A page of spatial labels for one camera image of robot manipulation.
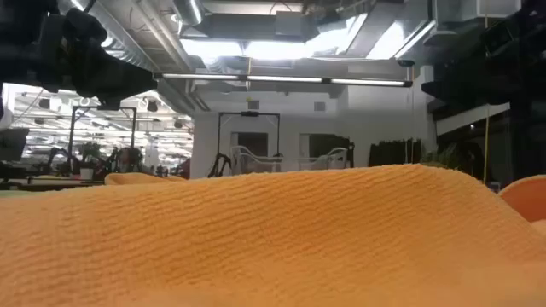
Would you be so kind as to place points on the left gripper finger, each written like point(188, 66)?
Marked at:
point(138, 81)

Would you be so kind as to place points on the orange microfiber towel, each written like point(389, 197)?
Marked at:
point(273, 234)
point(141, 178)

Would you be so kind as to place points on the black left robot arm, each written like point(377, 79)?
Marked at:
point(25, 42)

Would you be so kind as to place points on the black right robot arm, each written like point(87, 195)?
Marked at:
point(529, 34)

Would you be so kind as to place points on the person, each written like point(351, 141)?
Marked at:
point(128, 160)

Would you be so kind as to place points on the potted succulent plant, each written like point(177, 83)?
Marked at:
point(443, 160)

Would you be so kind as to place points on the background plant white pot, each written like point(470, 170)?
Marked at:
point(88, 158)

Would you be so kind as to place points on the small white blue box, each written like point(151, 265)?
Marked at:
point(495, 187)

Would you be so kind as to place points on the dark background monitor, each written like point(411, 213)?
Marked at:
point(10, 143)

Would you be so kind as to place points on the black curtain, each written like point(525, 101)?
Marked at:
point(392, 153)

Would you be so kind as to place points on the clear plastic bin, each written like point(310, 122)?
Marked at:
point(247, 154)

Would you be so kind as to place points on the long LED light bar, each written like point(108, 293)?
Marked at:
point(277, 79)

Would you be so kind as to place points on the black background rig frame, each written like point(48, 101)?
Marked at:
point(219, 136)
point(72, 128)

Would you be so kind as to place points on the black ceiling camera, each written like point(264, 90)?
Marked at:
point(405, 63)

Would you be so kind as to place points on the grey wall vent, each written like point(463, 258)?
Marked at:
point(319, 106)
point(253, 105)

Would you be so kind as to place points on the black aluminium table frame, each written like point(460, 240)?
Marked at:
point(42, 185)

